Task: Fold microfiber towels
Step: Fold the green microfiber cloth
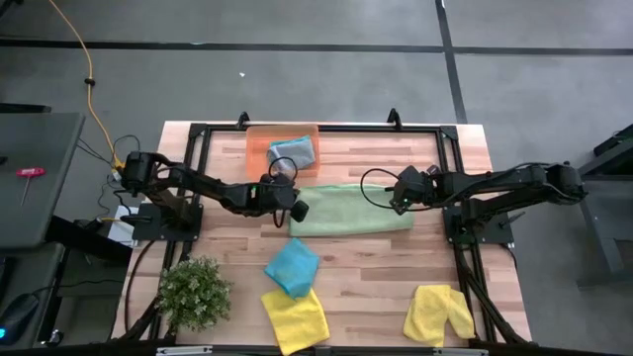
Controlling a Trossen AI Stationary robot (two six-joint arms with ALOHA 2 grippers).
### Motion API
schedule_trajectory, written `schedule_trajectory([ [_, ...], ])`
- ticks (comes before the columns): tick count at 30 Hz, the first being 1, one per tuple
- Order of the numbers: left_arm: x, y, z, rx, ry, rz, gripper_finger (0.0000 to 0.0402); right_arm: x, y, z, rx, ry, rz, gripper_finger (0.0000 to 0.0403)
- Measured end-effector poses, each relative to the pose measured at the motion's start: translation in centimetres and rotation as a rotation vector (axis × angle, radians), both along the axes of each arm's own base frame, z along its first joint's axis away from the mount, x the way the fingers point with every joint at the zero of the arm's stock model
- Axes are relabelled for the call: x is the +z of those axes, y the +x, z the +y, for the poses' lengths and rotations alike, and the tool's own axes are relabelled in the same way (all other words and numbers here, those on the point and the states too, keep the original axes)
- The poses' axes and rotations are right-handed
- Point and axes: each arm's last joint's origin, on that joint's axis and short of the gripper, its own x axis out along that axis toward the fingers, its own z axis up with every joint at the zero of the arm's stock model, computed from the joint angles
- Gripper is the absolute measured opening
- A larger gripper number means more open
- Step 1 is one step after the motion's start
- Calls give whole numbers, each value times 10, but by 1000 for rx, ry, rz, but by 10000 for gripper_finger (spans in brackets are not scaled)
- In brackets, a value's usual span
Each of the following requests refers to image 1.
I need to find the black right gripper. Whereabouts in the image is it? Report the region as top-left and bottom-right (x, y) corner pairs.
(385, 165), (436, 205)

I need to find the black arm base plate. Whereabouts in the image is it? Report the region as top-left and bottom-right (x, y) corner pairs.
(442, 205), (515, 246)
(131, 202), (205, 242)

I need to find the yellow floor cable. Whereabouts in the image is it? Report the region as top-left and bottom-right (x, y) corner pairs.
(47, 0), (134, 182)

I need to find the small green potted plant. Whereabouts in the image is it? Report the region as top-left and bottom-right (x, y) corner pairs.
(156, 255), (233, 333)

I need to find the light green microfiber towel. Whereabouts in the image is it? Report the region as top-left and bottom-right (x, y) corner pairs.
(289, 183), (415, 237)

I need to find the white paper sheet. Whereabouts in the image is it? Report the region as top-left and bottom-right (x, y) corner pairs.
(106, 205), (140, 247)

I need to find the black side table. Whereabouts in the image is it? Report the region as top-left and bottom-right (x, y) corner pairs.
(576, 123), (633, 289)

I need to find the yellow microfiber towel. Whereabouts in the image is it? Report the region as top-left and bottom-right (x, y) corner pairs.
(260, 288), (331, 356)
(403, 284), (476, 348)

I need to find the orange plastic tray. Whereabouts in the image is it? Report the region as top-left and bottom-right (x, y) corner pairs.
(245, 124), (321, 182)

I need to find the grey desk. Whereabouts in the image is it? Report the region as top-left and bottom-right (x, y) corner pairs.
(0, 112), (86, 248)

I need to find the red T-handle tool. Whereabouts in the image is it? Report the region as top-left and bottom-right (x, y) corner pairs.
(15, 166), (46, 209)

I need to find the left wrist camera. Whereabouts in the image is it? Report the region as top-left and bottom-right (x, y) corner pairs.
(289, 199), (311, 223)

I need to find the dark low desk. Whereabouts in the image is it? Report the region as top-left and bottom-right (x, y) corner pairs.
(0, 216), (135, 347)

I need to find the grey microfiber towel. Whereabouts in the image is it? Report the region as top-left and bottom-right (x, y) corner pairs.
(266, 136), (317, 174)

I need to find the black computer mouse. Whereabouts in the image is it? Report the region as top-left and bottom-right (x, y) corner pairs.
(0, 292), (41, 345)

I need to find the black right camera cable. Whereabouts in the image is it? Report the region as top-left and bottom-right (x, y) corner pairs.
(359, 167), (398, 212)

